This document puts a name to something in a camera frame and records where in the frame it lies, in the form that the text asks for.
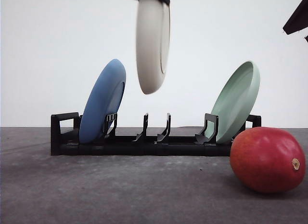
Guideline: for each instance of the blue plate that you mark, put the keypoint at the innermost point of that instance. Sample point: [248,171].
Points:
[104,98]

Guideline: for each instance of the white plate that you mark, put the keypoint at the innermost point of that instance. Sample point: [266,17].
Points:
[153,30]

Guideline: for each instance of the black plate rack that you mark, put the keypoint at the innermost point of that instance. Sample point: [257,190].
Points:
[65,138]

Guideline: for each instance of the green plate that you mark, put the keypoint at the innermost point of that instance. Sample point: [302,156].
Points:
[235,102]

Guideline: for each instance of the red pomegranate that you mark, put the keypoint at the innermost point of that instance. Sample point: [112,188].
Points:
[268,160]

